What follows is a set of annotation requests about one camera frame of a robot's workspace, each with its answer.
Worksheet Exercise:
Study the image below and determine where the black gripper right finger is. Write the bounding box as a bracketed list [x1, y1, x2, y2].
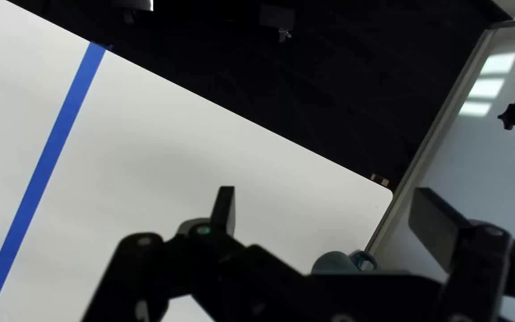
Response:
[407, 187, 515, 322]

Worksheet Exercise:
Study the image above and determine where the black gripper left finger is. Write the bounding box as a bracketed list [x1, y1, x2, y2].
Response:
[80, 186, 252, 322]

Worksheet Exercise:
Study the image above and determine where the dark green speckled mug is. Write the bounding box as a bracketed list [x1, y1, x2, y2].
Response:
[311, 250, 377, 273]

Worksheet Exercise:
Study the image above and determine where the blue tape line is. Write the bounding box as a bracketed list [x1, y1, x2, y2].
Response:
[0, 42, 105, 293]

